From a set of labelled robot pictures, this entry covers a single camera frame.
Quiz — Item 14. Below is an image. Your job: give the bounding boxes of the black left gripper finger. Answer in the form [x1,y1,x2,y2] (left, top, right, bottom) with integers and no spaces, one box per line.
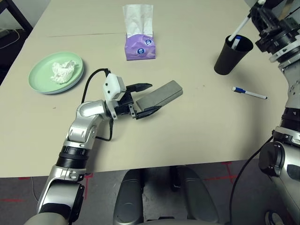
[126,82,153,93]
[135,105,163,120]

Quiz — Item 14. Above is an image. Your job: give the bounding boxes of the beige side table black legs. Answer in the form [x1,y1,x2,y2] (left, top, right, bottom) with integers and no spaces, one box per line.
[0,0,34,32]

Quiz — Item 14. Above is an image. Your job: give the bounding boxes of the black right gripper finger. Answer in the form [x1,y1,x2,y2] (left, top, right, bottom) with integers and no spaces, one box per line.
[249,7,261,27]
[257,5,272,16]

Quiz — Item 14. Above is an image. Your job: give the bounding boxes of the purple tissue box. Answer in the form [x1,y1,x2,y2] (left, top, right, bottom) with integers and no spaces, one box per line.
[124,33,157,61]

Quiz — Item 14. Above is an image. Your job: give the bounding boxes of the wooden stool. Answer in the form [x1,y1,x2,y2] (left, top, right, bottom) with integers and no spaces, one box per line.
[277,0,295,21]

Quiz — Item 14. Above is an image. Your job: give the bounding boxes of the black plastic cup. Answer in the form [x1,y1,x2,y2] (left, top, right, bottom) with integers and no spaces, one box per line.
[213,34,254,76]

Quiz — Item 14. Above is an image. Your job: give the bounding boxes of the blue round plate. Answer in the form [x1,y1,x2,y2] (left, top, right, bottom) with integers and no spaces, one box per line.
[38,67,84,95]

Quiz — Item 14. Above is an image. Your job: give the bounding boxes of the blue capped white marker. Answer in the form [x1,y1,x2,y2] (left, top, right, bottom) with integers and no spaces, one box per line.
[232,86,269,100]
[232,35,242,50]

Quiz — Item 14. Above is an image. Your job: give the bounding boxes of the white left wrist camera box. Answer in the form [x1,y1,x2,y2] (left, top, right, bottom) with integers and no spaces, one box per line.
[101,73,127,119]

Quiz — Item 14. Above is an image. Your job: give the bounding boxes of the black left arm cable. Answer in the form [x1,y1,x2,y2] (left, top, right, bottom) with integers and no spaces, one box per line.
[81,68,113,142]

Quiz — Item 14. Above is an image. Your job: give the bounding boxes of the grey robot left leg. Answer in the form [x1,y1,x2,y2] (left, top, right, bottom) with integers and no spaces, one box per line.
[113,168,145,225]

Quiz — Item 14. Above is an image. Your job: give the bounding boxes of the white upright tissue sheet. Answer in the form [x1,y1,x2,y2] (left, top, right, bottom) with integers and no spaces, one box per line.
[122,4,154,38]

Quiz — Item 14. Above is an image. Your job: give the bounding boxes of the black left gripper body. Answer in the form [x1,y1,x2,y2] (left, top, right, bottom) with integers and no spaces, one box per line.
[114,90,138,120]

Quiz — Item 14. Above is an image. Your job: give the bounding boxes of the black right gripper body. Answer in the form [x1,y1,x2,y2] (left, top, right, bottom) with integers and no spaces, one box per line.
[255,9,293,39]

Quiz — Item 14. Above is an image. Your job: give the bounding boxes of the grey power adapter white cable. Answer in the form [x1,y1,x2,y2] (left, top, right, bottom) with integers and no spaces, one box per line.
[0,28,21,50]

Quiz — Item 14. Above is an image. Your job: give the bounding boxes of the grey glasses case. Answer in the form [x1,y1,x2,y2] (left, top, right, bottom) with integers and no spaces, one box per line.
[136,80,184,113]

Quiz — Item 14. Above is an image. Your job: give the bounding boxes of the green round plate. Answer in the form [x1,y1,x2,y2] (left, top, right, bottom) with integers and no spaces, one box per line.
[28,52,84,94]

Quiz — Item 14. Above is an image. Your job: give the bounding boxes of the grey robot leg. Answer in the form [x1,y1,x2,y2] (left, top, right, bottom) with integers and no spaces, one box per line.
[113,168,145,225]
[172,165,219,225]

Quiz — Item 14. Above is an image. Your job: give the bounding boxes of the grey robot right leg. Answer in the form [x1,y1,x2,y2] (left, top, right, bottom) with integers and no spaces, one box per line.
[172,165,219,225]

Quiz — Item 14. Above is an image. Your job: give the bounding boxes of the black bag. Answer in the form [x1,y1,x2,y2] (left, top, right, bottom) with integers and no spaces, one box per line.
[0,29,28,80]

